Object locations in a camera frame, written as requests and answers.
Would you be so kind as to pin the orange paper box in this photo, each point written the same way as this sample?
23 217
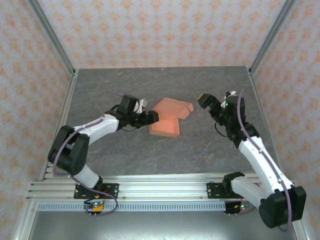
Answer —
165 125

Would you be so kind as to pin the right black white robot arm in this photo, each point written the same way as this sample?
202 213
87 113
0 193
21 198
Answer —
265 162

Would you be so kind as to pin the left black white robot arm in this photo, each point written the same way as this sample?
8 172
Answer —
72 152

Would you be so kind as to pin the grey metal sheet panel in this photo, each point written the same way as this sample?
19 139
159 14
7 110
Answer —
160 225

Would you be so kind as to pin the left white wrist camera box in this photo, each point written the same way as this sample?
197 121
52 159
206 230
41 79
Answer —
142 105

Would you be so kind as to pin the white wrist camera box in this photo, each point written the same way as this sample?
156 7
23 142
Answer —
231 93
142 105

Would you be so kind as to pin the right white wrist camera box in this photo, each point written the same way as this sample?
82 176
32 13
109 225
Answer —
231 93

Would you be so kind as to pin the aluminium table side rail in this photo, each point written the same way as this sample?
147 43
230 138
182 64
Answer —
260 105
67 105

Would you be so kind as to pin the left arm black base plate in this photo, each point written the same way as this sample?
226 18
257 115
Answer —
112 190

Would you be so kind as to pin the aluminium base rail beam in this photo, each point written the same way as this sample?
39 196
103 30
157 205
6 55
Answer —
162 191

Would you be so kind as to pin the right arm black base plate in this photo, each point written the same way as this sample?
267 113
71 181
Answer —
212 191

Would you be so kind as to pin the aluminium frame post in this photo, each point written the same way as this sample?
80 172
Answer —
50 35
272 35

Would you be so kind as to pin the aluminium frame leg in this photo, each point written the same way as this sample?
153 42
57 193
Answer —
25 222
302 230

